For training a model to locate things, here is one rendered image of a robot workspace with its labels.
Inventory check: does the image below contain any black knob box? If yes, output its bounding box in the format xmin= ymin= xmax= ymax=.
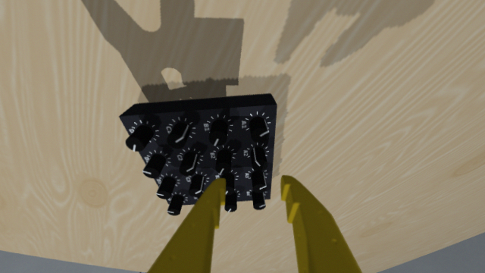
xmin=119 ymin=94 xmax=277 ymax=215

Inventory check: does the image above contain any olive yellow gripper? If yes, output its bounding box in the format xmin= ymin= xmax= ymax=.
xmin=147 ymin=175 xmax=362 ymax=273

